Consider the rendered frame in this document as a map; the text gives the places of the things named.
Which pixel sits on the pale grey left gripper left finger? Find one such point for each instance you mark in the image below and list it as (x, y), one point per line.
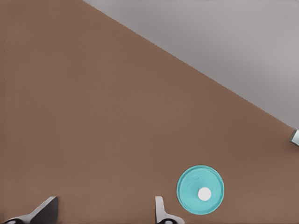
(44, 211)

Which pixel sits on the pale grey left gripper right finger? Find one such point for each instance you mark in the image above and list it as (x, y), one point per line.
(160, 211)

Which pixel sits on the teal pot lid white knob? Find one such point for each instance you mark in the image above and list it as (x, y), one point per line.
(194, 186)

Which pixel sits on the silver frame post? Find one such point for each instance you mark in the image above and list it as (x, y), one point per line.
(295, 137)

